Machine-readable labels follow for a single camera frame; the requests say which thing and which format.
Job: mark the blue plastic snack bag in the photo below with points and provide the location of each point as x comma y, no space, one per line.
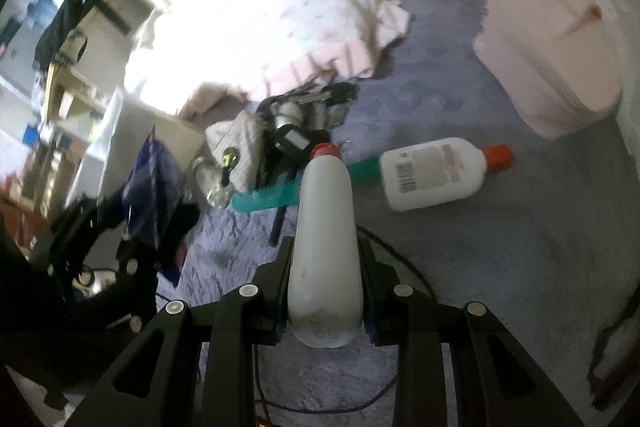
152,191

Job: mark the floral white quilt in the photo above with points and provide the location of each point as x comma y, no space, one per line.
199,51

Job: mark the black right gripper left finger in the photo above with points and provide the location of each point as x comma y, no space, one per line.
152,383

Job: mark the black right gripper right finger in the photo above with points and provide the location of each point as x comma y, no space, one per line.
449,359

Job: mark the white lotion bottle red cap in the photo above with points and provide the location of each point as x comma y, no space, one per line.
436,172

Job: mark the checkered cloth pouch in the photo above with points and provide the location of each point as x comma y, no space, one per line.
243,139

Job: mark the teal green comb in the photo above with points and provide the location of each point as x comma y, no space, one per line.
362,172

